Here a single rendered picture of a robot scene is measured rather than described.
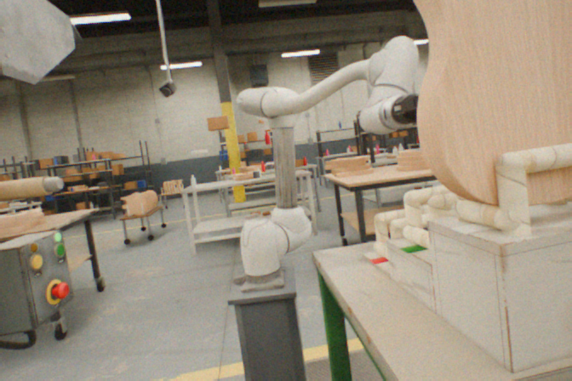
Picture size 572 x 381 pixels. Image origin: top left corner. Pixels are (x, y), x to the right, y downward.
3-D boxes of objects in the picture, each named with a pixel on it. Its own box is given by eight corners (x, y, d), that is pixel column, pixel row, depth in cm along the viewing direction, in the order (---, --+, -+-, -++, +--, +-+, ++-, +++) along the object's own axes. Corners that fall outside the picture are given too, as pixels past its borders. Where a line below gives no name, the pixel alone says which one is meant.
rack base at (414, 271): (438, 316, 52) (432, 265, 52) (389, 279, 68) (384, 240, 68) (563, 283, 57) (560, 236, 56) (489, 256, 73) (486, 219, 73)
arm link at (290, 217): (264, 252, 144) (294, 238, 160) (289, 260, 133) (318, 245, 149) (253, 88, 134) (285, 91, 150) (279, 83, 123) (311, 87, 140)
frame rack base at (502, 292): (516, 377, 38) (504, 245, 37) (435, 315, 53) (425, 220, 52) (673, 326, 42) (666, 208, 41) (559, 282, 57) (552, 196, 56)
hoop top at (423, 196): (409, 207, 63) (408, 192, 63) (401, 205, 66) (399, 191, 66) (492, 193, 66) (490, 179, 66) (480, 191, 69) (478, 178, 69)
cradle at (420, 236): (434, 255, 55) (432, 238, 55) (400, 239, 66) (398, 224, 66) (450, 252, 55) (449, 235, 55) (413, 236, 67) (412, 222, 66)
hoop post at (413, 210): (414, 244, 63) (408, 200, 63) (405, 240, 66) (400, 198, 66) (427, 241, 64) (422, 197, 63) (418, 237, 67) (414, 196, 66)
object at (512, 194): (517, 237, 39) (510, 166, 38) (495, 231, 42) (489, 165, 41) (537, 233, 39) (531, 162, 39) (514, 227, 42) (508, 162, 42)
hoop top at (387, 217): (378, 227, 79) (376, 215, 79) (372, 224, 82) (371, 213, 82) (445, 214, 82) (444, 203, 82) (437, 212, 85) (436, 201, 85)
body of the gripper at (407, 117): (421, 122, 78) (446, 117, 69) (391, 126, 77) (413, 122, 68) (418, 93, 78) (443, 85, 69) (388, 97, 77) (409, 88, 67)
